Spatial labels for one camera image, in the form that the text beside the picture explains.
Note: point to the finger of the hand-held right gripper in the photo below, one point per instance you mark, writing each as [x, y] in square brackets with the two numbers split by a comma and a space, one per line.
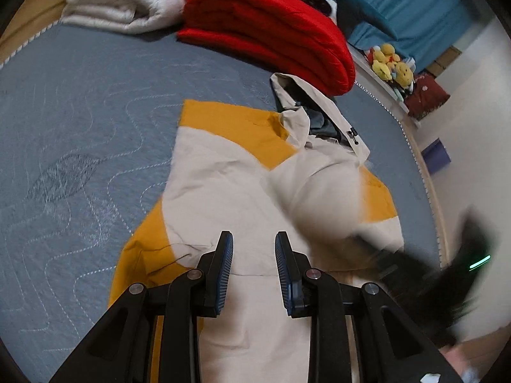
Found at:
[375, 252]

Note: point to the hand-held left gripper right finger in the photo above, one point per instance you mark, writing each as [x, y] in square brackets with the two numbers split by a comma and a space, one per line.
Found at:
[282, 271]

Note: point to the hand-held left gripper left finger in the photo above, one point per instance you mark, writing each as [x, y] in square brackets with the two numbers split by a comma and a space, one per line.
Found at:
[224, 271]

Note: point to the cream and yellow jacket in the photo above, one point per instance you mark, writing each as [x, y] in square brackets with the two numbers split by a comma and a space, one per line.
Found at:
[223, 175]

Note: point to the purple box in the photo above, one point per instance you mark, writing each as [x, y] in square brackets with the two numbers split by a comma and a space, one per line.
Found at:
[436, 155]

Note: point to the dark red cushion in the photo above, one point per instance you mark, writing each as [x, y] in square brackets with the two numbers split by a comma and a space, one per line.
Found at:
[429, 93]

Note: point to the yellow plush toy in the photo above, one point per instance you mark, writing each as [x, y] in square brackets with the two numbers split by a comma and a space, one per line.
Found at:
[381, 68]
[404, 72]
[386, 50]

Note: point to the grey quilted mattress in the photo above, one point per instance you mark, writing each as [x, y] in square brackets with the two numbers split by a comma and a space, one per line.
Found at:
[80, 127]

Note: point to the red folded blanket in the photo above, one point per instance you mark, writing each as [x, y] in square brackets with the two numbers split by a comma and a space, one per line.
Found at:
[271, 28]

